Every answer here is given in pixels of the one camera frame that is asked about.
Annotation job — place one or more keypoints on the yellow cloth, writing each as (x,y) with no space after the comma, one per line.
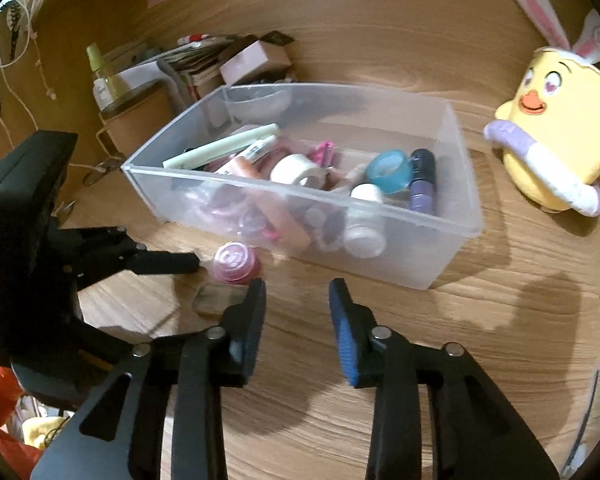
(42,432)

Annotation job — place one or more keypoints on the pink tube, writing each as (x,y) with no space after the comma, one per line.
(242,165)

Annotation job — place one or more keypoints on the orange cloth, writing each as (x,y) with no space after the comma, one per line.
(2,410)

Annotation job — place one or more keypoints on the stack of books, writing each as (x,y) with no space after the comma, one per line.
(200,62)

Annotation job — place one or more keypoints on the white medicine bottle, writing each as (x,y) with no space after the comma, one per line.
(365,195)

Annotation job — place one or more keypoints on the pink scissors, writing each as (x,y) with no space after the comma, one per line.
(324,152)

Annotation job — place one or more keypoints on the black card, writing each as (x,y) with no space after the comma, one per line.
(278,38)

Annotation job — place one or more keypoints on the yellow chick plush toy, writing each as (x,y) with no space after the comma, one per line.
(565,125)

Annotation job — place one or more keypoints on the pink box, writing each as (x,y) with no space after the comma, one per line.
(250,62)

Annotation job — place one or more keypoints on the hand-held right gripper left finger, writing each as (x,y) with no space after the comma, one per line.
(254,325)

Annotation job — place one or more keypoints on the blue tape roll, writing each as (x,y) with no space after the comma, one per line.
(380,177)

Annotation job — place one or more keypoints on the brown cardboard box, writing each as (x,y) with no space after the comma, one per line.
(135,125)

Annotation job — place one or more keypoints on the white tape roll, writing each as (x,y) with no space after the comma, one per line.
(290,170)

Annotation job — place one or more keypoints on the thin dark hair stick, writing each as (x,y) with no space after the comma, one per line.
(586,415)

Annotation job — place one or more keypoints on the pink lidded jar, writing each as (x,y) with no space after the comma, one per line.
(235,260)

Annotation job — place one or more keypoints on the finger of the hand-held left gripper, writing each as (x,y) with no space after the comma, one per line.
(170,262)

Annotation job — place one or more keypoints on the purple and black bottle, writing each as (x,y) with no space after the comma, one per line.
(422,195)

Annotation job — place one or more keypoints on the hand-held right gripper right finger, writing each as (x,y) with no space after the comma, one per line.
(345,330)

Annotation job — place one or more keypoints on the green bottle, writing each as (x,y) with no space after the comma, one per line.
(102,85)

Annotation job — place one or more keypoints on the pale green tube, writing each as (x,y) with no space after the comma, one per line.
(215,150)

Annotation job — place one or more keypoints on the clear plastic bin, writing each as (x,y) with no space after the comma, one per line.
(420,255)

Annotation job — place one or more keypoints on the clear plastic bowl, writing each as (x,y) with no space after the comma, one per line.
(257,105)

